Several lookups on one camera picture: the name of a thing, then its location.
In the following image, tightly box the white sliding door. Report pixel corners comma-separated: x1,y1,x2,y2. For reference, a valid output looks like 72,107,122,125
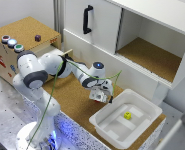
64,0,123,56

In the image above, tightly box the white plastic box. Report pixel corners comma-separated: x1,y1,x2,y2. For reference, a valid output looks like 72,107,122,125
88,88,164,150

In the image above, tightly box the yellow block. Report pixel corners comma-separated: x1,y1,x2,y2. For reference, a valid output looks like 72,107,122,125
123,111,132,120

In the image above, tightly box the wooden drawer box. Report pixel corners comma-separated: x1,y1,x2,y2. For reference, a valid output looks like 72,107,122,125
0,16,63,87

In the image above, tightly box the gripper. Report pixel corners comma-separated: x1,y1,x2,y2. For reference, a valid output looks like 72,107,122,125
88,80,115,104

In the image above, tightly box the green button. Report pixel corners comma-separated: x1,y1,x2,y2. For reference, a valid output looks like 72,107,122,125
13,43,25,54

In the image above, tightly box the green cable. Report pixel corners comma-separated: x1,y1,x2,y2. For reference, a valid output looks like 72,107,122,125
25,56,123,150

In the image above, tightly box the white cabinet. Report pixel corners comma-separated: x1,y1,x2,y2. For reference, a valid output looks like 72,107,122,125
63,0,185,108

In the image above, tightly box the blue button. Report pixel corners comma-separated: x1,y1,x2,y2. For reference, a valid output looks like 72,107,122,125
6,38,18,49

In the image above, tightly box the black door handle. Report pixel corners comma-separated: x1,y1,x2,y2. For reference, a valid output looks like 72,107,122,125
82,4,95,35

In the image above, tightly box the wooden drawer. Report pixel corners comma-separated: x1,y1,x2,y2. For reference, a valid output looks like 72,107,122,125
37,46,75,63

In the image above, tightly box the purple block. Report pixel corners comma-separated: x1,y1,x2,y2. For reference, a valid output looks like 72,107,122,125
34,34,42,43

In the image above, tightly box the red button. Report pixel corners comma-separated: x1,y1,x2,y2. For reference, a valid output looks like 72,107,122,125
0,34,11,44

